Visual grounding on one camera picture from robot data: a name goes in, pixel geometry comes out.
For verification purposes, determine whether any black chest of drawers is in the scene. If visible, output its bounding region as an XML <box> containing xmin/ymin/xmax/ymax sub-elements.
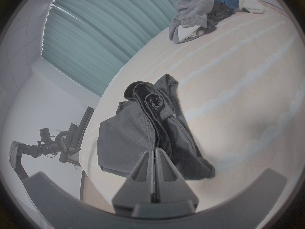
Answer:
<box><xmin>69</xmin><ymin>106</ymin><xmax>95</xmax><ymax>152</ymax></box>

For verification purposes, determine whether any blue-green curtain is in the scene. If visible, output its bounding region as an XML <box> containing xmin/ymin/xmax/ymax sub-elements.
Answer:
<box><xmin>41</xmin><ymin>0</ymin><xmax>205</xmax><ymax>97</ymax></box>

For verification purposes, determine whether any bed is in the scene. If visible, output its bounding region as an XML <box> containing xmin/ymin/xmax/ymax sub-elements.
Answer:
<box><xmin>79</xmin><ymin>0</ymin><xmax>305</xmax><ymax>214</ymax></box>

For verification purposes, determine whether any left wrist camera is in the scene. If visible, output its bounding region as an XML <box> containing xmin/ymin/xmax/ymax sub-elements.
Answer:
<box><xmin>39</xmin><ymin>127</ymin><xmax>50</xmax><ymax>142</ymax></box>

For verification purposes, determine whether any black T-shirt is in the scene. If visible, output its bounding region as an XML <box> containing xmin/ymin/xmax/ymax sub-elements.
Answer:
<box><xmin>96</xmin><ymin>73</ymin><xmax>216</xmax><ymax>181</ymax></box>

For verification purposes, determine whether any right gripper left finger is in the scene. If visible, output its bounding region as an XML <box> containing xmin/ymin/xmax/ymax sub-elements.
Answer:
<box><xmin>112</xmin><ymin>149</ymin><xmax>156</xmax><ymax>209</ymax></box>

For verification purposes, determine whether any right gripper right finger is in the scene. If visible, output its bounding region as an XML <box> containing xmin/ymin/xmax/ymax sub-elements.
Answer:
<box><xmin>156</xmin><ymin>149</ymin><xmax>199</xmax><ymax>210</ymax></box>

